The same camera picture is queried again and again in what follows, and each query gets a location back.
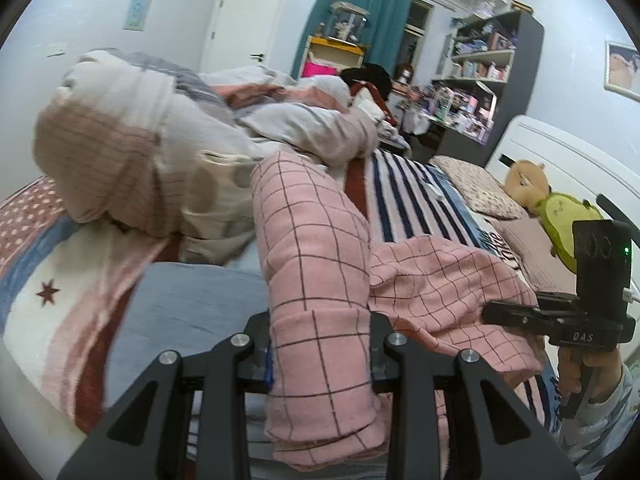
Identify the striped plush bed blanket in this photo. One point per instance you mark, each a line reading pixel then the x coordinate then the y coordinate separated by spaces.
pixel 65 286

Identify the floral pillow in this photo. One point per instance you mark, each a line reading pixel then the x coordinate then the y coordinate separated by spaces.
pixel 481 191

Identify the dark grey bookshelf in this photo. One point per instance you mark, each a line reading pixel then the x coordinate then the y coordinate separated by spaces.
pixel 504 52

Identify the white wall switch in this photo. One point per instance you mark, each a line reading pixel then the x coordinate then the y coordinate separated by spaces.
pixel 56 49

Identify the person right hand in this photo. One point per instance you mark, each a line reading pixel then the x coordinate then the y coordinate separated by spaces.
pixel 606 365

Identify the bright pink bag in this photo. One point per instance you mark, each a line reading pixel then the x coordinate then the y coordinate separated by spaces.
pixel 312 69

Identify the clear display case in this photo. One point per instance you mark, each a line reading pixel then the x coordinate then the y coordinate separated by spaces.
pixel 346 22

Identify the cluttered dark desk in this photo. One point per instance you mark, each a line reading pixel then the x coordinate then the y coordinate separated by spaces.
pixel 445 119

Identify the white bed headboard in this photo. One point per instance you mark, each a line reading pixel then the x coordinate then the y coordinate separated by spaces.
pixel 572 165

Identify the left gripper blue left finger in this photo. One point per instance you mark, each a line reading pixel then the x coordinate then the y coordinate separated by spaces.
pixel 255 370

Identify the clothes pile on chair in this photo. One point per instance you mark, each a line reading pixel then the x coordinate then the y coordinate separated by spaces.
pixel 370 86

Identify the leaf pattern quilt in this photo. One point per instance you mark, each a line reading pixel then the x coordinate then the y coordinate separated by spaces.
pixel 217 210

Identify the beige pink rolled duvet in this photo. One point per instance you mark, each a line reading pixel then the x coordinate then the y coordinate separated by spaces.
pixel 121 133

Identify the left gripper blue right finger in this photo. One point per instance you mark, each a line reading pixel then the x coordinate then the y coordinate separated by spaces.
pixel 384 343

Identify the teal curtain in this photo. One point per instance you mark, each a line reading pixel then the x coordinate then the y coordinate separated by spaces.
pixel 380 30

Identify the pink checked pants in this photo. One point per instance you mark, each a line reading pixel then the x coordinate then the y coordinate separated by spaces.
pixel 326 278

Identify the right forearm grey sleeve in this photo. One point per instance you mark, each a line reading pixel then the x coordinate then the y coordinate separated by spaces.
pixel 590 439

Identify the grey blue folded cloth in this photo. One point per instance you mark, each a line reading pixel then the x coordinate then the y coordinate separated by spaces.
pixel 188 308

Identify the white door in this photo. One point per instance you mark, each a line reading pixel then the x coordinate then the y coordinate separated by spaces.
pixel 241 33

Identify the green avocado plush toy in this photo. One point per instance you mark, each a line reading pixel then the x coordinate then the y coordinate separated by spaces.
pixel 557 213

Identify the yellow white shelf cabinet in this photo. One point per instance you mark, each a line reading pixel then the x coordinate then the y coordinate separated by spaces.
pixel 331 52

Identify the framed wall picture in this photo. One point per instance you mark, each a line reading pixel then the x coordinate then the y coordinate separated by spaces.
pixel 622 70

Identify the brown plush toy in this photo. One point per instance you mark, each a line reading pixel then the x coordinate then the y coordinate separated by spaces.
pixel 527 184

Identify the blue wall poster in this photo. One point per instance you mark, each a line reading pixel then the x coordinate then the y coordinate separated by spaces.
pixel 137 13

